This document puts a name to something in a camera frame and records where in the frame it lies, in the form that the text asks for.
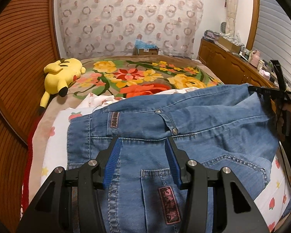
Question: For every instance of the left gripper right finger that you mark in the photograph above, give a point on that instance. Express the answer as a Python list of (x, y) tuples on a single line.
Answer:
[(233, 208)]

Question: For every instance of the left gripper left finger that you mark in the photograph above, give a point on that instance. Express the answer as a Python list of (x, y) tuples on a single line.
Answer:
[(51, 207)]

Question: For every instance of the blue denim pants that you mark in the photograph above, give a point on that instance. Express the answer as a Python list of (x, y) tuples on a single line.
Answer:
[(192, 162)]

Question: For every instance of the white floral bed sheet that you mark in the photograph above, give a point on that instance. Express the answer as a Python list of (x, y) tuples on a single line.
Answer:
[(220, 126)]

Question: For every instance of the pink thermos jug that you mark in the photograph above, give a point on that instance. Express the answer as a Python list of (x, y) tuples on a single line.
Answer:
[(254, 58)]

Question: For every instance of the wooden sideboard cabinet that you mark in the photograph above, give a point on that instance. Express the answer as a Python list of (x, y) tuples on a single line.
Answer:
[(229, 68)]

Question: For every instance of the grey window blind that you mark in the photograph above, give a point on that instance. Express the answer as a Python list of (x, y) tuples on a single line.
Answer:
[(273, 35)]

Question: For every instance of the cardboard box on cabinet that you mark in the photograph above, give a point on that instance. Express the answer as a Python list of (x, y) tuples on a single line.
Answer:
[(231, 44)]

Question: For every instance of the beige tied side curtain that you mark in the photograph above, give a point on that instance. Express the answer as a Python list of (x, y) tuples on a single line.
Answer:
[(232, 6)]

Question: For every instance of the yellow Pikachu plush toy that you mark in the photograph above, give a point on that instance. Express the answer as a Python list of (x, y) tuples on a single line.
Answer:
[(60, 75)]

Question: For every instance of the brown floral blanket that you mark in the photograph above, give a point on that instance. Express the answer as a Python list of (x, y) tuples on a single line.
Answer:
[(107, 80)]

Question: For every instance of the cardboard box with blue bag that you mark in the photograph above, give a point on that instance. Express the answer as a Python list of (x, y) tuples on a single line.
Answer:
[(144, 48)]

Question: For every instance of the brown louvered wardrobe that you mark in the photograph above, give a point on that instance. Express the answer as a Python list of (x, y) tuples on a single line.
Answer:
[(27, 44)]

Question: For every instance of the circle patterned curtain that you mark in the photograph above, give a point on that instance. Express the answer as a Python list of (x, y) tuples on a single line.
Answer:
[(92, 28)]

